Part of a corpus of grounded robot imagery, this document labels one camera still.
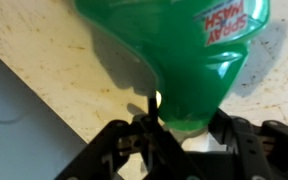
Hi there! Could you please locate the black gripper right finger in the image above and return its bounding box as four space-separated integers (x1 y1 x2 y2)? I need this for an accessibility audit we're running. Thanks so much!
209 108 288 180

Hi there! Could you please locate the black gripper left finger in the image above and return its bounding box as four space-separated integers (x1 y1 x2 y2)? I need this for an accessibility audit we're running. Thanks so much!
55 95 198 180

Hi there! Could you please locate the green spray bottle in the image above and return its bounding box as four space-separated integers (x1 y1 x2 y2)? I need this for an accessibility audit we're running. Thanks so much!
73 0 272 149

